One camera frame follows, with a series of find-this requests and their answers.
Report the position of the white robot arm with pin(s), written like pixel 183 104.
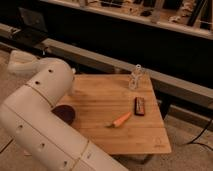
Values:
pixel 27 116

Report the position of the clear glass bottle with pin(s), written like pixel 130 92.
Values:
pixel 137 72

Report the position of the orange carrot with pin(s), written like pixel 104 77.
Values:
pixel 120 120

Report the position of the dark chocolate bar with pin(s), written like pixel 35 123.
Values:
pixel 139 106

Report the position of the wooden table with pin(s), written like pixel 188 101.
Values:
pixel 99 99

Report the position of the black laptop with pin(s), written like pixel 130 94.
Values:
pixel 34 30

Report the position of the long wooden shelf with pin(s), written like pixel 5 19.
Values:
pixel 175 21

